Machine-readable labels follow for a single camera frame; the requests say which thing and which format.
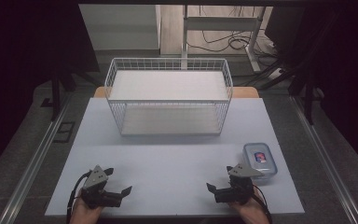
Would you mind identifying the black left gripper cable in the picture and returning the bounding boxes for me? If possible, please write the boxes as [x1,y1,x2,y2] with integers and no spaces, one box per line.
[66,170,93,224]

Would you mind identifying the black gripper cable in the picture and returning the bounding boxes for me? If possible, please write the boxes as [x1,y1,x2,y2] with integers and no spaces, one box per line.
[252,184,273,224]
[66,170,93,224]

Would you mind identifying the black floor cables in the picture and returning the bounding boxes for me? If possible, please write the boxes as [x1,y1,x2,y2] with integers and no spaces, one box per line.
[186,5,282,64]

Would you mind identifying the clear food container blue lid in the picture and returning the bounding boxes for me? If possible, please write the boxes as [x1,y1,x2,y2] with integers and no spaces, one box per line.
[242,142,279,185]

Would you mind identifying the person's left hand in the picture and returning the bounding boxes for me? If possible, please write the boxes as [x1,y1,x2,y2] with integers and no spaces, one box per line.
[69,194,103,224]

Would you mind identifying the white cabinet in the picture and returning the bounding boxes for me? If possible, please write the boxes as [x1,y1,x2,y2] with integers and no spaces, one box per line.
[78,4,162,58]

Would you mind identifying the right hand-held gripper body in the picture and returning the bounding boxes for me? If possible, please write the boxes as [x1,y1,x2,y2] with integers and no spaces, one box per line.
[214,162,265,206]

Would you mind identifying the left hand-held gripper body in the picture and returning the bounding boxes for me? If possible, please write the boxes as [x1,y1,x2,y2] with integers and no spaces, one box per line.
[80,164,123,210]

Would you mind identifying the white wire basket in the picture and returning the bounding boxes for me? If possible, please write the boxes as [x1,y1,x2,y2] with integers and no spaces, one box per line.
[103,57,234,137]

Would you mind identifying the silver floor rail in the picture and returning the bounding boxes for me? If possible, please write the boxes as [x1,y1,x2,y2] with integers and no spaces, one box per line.
[289,95,358,224]
[0,92,73,224]

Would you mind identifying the white power strip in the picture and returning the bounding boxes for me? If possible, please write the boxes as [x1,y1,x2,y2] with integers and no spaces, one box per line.
[266,66,284,81]

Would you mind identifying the light grey table board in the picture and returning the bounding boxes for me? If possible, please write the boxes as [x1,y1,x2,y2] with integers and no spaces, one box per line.
[44,96,306,217]

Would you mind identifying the person's right hand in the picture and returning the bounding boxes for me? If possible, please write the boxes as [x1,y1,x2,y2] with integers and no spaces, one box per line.
[229,189,270,224]

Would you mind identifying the white metal desk frame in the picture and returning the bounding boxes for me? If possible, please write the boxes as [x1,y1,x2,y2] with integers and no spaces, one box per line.
[181,4,268,74]

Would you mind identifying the black rectangular floor frame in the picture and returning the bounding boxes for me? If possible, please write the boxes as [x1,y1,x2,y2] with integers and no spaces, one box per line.
[53,120,76,145]

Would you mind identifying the black curtain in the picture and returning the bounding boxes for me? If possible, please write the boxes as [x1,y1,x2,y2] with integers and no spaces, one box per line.
[0,0,101,181]
[264,4,358,172]

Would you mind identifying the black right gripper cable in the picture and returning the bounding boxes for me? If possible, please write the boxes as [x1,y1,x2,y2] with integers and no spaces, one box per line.
[252,184,273,224]

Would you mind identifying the black metal stand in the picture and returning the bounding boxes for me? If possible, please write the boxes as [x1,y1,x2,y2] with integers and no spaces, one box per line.
[49,70,63,122]

